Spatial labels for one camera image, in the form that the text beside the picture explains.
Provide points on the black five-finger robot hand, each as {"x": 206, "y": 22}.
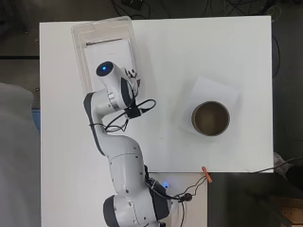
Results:
{"x": 132, "y": 77}

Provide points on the white seven-joint robot arm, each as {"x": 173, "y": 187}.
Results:
{"x": 126, "y": 164}

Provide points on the clear plastic box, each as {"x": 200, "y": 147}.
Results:
{"x": 104, "y": 28}

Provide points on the brown round tub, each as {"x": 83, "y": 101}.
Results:
{"x": 195, "y": 126}

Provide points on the white flat box with print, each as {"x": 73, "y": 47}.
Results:
{"x": 214, "y": 90}

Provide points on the orange clamp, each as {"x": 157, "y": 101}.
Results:
{"x": 207, "y": 175}

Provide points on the light side table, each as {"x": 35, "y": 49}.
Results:
{"x": 195, "y": 216}

